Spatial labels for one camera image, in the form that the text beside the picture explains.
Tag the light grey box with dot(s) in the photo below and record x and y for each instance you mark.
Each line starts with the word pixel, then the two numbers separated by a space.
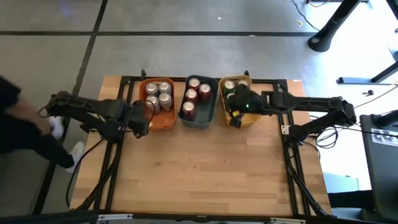
pixel 340 182

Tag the orange plastic bin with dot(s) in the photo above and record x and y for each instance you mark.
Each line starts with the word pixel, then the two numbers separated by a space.
pixel 164 121

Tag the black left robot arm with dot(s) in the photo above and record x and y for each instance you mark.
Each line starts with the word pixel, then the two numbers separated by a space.
pixel 93 109

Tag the black stand foot bar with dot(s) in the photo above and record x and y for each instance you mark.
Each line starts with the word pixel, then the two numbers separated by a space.
pixel 354 80

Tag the white mounting bracket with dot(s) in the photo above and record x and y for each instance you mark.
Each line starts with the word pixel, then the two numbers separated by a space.
pixel 285 129

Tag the black stand leg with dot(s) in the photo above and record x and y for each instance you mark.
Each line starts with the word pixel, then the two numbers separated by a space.
pixel 394 7
pixel 329 28

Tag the teal plastic bin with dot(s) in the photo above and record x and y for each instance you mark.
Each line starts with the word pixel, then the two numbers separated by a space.
pixel 203 116

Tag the small black knob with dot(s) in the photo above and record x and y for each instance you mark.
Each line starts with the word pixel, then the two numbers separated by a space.
pixel 370 92

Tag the white marker label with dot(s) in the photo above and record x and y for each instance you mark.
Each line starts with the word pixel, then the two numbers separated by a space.
pixel 385 137

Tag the silver soda can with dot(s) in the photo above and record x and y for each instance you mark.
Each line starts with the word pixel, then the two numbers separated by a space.
pixel 151 88
pixel 153 101
pixel 165 100
pixel 164 87

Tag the black aluminium table frame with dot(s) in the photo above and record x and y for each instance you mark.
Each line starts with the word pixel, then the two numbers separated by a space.
pixel 264 82

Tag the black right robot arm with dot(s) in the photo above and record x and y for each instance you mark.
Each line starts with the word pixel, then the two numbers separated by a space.
pixel 311 102

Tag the person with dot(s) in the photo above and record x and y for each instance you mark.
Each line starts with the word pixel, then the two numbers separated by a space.
pixel 18 130

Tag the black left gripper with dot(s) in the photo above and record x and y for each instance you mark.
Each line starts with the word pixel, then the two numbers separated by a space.
pixel 133 118

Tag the black frame clamp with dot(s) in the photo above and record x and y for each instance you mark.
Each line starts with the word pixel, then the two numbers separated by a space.
pixel 246 74
pixel 143 74

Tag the white metal bracket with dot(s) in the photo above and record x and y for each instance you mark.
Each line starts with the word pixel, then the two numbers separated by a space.
pixel 286 221
pixel 115 217

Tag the yellow plastic bin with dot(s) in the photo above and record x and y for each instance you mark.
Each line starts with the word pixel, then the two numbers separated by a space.
pixel 248 121

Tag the red soda can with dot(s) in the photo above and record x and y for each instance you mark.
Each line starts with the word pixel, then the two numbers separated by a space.
pixel 191 96
pixel 188 109
pixel 194 83
pixel 205 91

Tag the person's shoe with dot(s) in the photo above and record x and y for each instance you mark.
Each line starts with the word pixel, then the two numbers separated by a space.
pixel 76 154
pixel 57 127

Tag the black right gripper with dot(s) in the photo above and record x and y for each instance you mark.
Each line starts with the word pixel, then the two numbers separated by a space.
pixel 248 101

